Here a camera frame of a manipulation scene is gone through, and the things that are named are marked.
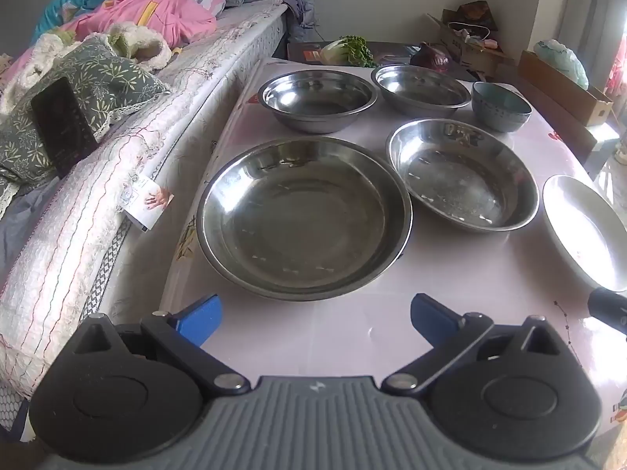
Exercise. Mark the long cardboard box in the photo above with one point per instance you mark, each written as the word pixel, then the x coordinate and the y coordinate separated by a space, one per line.
pixel 563 85

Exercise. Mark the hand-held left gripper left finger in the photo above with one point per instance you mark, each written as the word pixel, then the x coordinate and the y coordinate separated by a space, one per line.
pixel 201 320

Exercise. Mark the pink quilt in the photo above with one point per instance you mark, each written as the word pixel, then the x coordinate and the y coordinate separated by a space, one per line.
pixel 171 10

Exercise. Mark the open cardboard box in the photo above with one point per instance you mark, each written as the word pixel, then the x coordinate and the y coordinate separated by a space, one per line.
pixel 470 56

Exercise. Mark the large stainless steel bowl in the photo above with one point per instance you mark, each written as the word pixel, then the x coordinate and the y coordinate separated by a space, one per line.
pixel 303 215

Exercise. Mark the green leaf-print pillow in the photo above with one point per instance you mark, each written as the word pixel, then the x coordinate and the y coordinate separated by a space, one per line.
pixel 112 78

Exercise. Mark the napa cabbage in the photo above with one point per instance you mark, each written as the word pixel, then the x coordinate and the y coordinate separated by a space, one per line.
pixel 352 49

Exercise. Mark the printed paper card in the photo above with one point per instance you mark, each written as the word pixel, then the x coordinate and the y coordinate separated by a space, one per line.
pixel 149 200

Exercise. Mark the pale green plastic bag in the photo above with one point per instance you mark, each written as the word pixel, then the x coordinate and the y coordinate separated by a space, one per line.
pixel 563 61

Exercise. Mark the grey blue bed sheet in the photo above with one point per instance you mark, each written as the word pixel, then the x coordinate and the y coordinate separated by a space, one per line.
pixel 24 215

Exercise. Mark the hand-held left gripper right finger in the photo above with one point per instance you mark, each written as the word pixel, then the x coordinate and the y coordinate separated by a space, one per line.
pixel 433 320

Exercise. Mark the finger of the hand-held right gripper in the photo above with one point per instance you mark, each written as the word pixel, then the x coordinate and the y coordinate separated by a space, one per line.
pixel 610 308

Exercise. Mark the blue ceramic bowl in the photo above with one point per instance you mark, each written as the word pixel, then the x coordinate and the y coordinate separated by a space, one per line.
pixel 499 105

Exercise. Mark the dark flat printed box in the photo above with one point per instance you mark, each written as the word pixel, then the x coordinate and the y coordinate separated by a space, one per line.
pixel 303 51

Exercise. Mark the medium stainless steel bowl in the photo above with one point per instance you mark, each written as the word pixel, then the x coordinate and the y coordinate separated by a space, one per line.
pixel 460 181

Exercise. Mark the small stainless steel bowl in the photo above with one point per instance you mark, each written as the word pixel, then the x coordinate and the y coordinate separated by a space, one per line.
pixel 421 90
pixel 316 98

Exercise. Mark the black phone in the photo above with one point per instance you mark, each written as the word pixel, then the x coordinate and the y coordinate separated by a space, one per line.
pixel 63 127

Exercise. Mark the white plate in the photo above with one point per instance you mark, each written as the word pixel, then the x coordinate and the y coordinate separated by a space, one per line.
pixel 583 225

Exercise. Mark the white fleecy garment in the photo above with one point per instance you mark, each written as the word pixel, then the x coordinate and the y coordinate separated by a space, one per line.
pixel 142 44

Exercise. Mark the grey clothing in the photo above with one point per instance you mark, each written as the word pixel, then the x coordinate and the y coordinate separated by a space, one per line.
pixel 294 5

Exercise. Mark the brown snack bag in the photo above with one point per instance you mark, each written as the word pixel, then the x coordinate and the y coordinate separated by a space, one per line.
pixel 477 12

